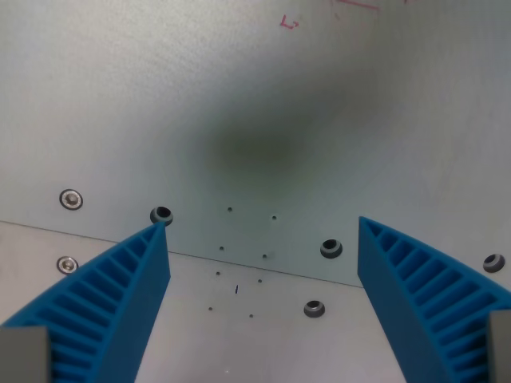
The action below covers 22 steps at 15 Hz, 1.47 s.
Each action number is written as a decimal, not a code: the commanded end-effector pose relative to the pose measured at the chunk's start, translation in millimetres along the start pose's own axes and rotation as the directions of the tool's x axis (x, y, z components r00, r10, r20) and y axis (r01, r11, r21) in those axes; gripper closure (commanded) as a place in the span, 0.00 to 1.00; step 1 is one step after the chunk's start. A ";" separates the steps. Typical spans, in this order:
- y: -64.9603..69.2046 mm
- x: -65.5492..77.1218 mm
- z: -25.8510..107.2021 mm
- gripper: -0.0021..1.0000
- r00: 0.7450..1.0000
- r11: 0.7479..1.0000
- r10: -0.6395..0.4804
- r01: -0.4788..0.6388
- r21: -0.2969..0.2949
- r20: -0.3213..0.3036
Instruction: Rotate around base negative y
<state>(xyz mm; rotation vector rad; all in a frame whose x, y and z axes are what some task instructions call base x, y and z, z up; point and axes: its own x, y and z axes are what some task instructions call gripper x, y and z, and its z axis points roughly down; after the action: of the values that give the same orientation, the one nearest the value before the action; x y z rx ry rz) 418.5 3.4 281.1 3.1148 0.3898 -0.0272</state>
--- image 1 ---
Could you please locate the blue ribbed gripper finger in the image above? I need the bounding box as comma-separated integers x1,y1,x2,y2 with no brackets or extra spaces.
0,221,172,383
356,215,511,383

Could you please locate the silver countersunk screw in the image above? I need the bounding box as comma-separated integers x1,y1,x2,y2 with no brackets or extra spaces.
59,188,85,210
56,256,79,274

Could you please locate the dark socket head bolt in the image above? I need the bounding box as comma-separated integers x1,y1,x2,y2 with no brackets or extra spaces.
482,252,505,274
303,299,326,319

